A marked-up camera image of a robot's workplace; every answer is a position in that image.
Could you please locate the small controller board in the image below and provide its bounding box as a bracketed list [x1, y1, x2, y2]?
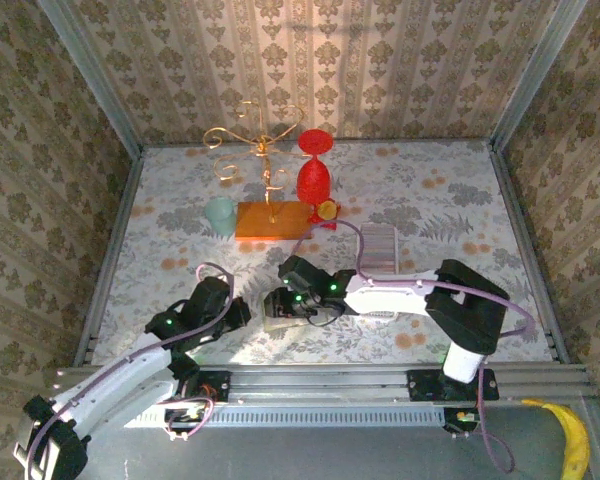
[162, 405, 211, 435]
[442, 407, 486, 440]

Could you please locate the red yellow snack packet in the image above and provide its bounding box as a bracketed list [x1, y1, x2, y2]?
[307, 197, 342, 231]

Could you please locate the pale green cup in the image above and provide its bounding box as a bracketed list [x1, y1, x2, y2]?
[203, 195, 237, 237]

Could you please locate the red goblet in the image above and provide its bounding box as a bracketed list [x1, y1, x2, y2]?
[296, 128, 334, 205]

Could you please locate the floral fern print table cover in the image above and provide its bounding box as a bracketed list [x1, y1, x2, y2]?
[90, 139, 556, 366]

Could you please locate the yellow banana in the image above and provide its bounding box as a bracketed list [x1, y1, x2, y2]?
[522, 397, 591, 480]

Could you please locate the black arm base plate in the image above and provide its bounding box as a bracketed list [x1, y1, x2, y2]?
[169, 372, 231, 403]
[407, 368, 500, 401]

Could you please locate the gold wire stand wooden base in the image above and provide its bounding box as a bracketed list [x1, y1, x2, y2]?
[202, 98, 315, 242]

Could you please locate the aluminium frame side rail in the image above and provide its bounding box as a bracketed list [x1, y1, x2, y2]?
[488, 139, 582, 362]
[73, 147, 147, 367]

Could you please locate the white slotted cable duct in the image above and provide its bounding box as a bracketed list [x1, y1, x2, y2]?
[124, 402, 446, 429]

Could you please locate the aluminium frame post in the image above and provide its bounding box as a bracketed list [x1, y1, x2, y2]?
[37, 0, 146, 157]
[489, 0, 590, 146]

